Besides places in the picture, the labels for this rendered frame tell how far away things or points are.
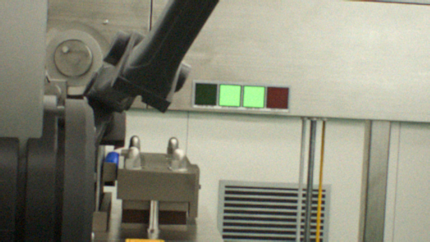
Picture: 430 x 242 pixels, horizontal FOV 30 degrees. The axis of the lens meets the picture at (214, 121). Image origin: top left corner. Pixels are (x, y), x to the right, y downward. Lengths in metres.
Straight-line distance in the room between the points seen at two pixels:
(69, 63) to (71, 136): 1.11
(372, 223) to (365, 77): 0.44
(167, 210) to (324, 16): 0.67
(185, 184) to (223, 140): 2.72
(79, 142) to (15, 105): 0.05
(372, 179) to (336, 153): 2.22
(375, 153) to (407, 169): 2.34
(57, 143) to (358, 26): 1.58
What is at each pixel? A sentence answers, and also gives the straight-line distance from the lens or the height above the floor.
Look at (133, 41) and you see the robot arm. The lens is 1.05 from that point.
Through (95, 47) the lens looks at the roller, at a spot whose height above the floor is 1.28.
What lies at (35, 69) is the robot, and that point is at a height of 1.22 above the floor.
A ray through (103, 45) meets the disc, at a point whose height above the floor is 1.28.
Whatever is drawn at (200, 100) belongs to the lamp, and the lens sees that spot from 1.97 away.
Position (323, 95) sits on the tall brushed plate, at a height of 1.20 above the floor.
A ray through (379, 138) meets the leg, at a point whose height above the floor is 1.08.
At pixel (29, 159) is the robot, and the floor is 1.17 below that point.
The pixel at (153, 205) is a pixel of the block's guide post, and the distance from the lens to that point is 1.65.
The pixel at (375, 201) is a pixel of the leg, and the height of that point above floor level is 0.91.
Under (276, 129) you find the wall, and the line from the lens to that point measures 4.38.
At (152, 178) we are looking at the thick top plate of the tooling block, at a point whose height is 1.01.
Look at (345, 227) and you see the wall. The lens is 4.53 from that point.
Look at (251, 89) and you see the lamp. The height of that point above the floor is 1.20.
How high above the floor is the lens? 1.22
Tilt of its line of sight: 3 degrees down
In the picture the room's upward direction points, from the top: 3 degrees clockwise
